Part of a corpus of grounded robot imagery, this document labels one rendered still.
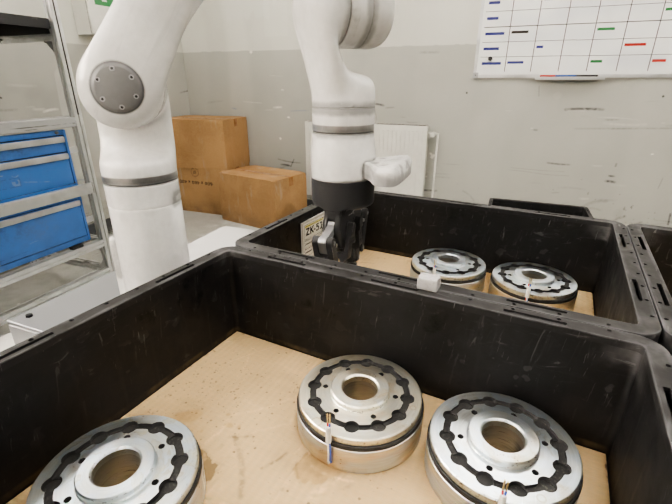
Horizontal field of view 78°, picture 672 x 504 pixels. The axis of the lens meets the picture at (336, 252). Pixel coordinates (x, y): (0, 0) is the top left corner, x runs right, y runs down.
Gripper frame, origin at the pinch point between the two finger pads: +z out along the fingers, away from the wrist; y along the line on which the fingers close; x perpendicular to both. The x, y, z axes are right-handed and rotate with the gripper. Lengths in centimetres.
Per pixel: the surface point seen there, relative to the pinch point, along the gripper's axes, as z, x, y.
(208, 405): 2.2, -4.1, 23.0
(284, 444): 2.2, 4.2, 24.3
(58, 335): -7.7, -10.7, 29.6
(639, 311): -7.7, 29.0, 10.6
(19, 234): 39, -178, -65
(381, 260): 2.3, 1.5, -13.9
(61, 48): -37, -176, -104
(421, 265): -0.9, 8.9, -7.2
